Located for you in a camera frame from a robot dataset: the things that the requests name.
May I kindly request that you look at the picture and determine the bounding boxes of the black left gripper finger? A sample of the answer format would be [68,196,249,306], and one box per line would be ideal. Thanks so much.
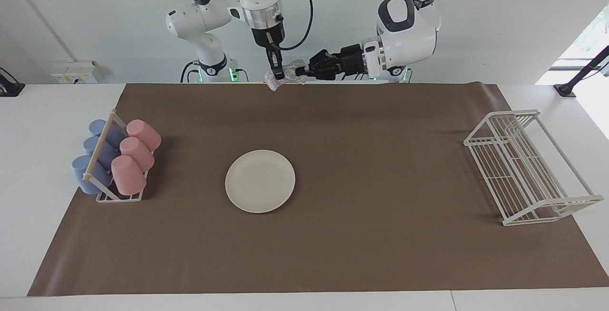
[308,49,339,67]
[295,65,339,81]

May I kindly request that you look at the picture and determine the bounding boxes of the cream round plate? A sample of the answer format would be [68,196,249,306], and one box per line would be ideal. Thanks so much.
[225,150,296,214]

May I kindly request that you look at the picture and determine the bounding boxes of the pink plastic cup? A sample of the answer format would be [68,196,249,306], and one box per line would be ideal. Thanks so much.
[119,137,155,172]
[126,119,162,152]
[111,155,147,196]

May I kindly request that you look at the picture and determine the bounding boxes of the blue plastic cup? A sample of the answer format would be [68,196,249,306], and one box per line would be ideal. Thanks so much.
[88,119,125,148]
[83,136,119,169]
[71,155,113,195]

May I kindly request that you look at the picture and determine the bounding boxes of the brown table mat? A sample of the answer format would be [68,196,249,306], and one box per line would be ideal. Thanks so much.
[27,82,609,297]

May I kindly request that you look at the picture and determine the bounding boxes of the white cup holder rack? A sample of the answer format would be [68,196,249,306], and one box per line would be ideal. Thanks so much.
[82,109,155,203]

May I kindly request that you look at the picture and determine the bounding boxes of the black angled stand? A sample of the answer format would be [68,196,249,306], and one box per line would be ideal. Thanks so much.
[554,45,609,97]

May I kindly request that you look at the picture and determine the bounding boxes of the black table clamp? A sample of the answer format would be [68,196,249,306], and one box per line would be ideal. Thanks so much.
[0,67,25,97]

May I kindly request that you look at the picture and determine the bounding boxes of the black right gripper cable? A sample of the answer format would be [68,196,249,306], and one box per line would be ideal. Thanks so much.
[274,0,314,51]

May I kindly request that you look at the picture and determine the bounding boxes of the black right base cable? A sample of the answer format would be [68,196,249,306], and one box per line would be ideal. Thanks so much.
[180,60,200,83]

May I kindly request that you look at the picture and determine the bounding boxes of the white wall socket box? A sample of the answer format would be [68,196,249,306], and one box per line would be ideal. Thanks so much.
[51,61,98,84]

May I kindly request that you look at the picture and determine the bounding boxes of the white wire dish rack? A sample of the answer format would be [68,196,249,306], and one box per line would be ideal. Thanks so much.
[464,109,605,226]

